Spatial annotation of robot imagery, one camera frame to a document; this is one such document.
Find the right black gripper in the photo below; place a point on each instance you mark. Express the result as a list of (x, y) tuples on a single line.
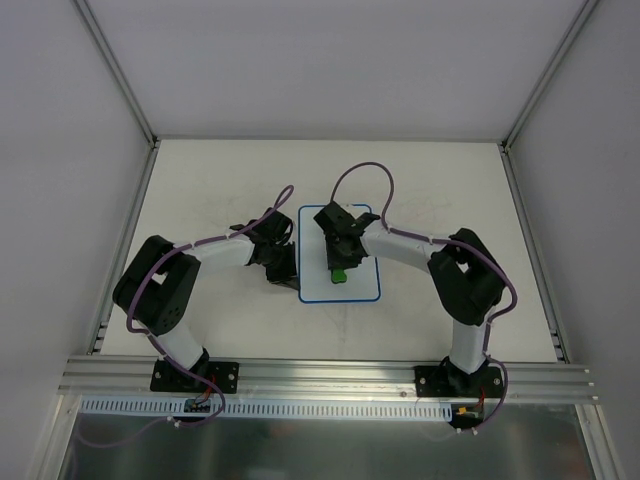
[(342, 259)]

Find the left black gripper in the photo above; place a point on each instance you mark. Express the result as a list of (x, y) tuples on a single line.
[(282, 272)]

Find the green bone-shaped eraser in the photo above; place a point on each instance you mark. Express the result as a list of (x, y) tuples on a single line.
[(338, 276)]

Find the blue framed whiteboard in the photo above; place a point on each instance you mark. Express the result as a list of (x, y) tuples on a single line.
[(362, 284)]

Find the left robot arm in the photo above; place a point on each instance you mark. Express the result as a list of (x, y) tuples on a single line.
[(156, 287)]

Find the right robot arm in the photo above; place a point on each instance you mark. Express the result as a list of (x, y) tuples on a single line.
[(466, 278)]

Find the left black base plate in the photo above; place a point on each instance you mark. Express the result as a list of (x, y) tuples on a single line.
[(167, 379)]

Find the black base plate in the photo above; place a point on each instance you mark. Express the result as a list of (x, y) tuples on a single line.
[(447, 381), (167, 379)]

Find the aluminium mounting rail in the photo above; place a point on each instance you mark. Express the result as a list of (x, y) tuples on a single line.
[(537, 383)]

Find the white slotted cable duct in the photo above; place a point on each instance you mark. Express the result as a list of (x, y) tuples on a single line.
[(267, 409)]

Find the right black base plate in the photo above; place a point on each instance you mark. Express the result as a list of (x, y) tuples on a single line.
[(447, 381)]

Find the left aluminium frame post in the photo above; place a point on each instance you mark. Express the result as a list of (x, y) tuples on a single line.
[(133, 188)]

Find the aluminium frame post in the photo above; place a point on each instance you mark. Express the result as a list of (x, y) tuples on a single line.
[(133, 188), (526, 195)]

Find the right aluminium frame post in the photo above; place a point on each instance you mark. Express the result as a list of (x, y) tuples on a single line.
[(526, 195)]

